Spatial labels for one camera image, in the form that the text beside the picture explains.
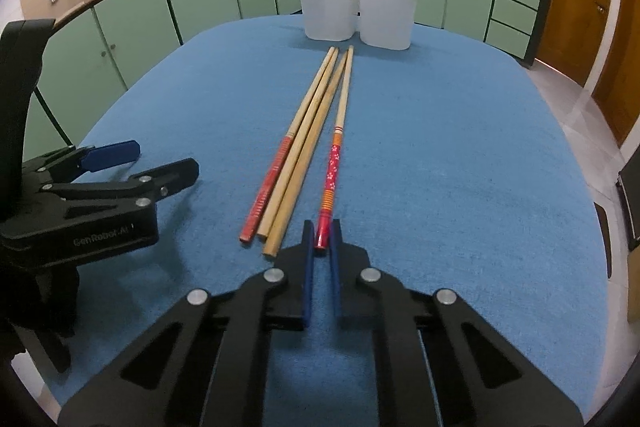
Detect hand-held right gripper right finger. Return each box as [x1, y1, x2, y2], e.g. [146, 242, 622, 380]
[330, 219, 583, 427]

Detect plain wooden chopstick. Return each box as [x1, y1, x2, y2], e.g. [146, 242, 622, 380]
[256, 51, 342, 240]
[262, 52, 349, 256]

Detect blue table mat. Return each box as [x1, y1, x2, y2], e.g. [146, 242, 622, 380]
[52, 14, 608, 427]

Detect wooden chopstick red striped end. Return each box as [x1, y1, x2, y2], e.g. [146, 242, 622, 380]
[238, 47, 337, 243]

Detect wooden chopstick red floral end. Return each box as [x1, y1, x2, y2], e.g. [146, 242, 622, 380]
[314, 45, 355, 250]

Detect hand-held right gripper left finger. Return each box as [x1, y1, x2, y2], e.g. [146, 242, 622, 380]
[59, 221, 316, 427]

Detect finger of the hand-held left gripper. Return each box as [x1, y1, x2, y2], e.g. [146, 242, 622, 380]
[25, 140, 142, 188]
[45, 158, 200, 220]

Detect black glass cabinet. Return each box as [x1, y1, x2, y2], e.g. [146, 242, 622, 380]
[594, 152, 640, 279]

